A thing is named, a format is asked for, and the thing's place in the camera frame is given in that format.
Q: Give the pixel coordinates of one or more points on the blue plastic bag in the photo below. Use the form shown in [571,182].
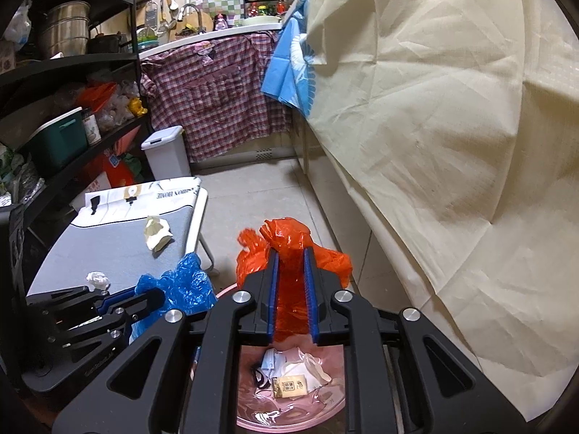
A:
[185,285]

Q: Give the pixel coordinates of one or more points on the metal grater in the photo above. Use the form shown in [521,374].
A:
[151,13]

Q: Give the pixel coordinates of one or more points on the red plastic bag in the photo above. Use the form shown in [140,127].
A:
[289,280]

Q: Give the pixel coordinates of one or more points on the white printed cup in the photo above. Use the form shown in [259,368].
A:
[92,129]

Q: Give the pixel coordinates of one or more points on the cream cloth sheet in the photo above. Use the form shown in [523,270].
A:
[429,144]

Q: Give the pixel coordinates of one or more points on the hanging ladle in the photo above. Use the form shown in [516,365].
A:
[172,9]

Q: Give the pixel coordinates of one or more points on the grey folding table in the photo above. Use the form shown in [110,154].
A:
[90,248]

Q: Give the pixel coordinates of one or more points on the small cardboard box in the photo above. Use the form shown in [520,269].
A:
[289,386]

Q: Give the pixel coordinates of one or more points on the white tissue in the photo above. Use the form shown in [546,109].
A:
[97,278]

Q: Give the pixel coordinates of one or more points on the blue cloth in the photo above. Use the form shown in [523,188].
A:
[289,72]

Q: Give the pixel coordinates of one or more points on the orange printed bag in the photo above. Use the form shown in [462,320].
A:
[117,167]

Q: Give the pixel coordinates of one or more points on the white printed sheet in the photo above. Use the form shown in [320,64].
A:
[117,203]

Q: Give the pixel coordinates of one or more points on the red bag on shelf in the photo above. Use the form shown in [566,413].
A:
[95,92]

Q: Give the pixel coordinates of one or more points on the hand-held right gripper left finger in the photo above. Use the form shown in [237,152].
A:
[271,298]

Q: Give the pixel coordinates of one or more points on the plaid shirt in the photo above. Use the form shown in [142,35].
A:
[217,90]

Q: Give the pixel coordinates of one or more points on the green cooler box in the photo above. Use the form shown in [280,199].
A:
[59,140]

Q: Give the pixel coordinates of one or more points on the cream paper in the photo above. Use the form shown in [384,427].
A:
[156,235]

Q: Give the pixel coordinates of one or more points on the black shelf rack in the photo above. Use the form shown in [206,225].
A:
[68,61]

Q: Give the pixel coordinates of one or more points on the pink plastic bucket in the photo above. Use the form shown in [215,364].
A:
[316,411]

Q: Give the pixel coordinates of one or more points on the white lidded bin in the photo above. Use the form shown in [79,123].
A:
[165,153]

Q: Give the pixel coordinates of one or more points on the black pan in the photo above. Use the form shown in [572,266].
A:
[104,43]

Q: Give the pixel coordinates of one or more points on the green snack packets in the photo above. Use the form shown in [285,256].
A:
[9,172]

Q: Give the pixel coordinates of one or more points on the yellow toy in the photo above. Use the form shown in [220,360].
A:
[137,106]

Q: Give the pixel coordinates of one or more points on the white basin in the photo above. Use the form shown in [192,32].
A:
[260,20]

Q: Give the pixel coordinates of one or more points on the metal faucet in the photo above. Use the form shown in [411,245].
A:
[190,7]

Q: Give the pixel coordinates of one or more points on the white plastic bag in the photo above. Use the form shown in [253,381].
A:
[20,22]

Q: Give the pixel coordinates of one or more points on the purple bottle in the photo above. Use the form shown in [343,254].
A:
[220,21]

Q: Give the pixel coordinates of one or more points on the black spice rack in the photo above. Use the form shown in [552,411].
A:
[267,2]

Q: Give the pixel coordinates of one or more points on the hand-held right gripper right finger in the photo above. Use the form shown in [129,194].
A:
[312,298]

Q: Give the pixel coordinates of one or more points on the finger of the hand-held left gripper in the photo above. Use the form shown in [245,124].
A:
[59,303]
[135,308]

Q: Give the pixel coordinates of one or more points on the steel pot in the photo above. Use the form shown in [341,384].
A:
[63,27]

